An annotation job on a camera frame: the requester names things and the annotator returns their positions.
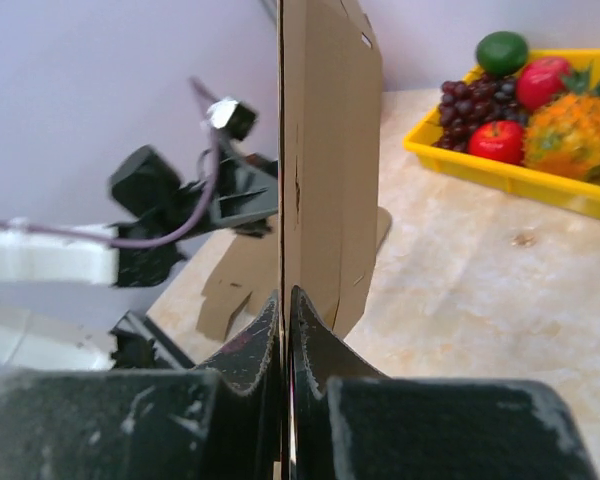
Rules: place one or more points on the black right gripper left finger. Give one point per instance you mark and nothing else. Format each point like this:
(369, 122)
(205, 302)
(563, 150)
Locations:
(218, 420)

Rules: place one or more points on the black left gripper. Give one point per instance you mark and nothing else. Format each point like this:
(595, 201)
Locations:
(245, 195)

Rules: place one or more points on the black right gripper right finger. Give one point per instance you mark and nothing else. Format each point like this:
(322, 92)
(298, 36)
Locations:
(354, 422)

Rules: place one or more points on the brown cardboard box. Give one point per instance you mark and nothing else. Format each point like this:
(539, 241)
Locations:
(330, 103)

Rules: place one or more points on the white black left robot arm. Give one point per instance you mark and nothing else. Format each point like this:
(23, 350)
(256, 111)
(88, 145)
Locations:
(138, 254)

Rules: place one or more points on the purple grape bunch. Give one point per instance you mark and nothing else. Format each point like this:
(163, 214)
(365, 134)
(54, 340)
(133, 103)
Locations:
(466, 106)

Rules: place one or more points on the red apple front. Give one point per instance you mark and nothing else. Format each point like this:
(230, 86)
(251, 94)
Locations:
(501, 141)

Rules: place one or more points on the red apple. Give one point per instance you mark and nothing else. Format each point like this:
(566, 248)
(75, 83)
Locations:
(541, 80)
(501, 141)

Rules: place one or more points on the dark green lime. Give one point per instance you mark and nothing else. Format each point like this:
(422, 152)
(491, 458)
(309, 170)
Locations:
(502, 53)

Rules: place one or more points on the red apple rear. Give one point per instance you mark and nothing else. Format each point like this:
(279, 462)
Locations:
(541, 80)

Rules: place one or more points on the yellow plastic fruit tray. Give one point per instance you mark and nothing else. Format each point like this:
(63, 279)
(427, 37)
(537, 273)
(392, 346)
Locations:
(577, 196)

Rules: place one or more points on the orange horned melon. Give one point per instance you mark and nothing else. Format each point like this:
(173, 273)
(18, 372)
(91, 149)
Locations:
(563, 137)

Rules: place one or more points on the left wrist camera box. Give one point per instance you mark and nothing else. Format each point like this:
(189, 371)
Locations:
(234, 117)

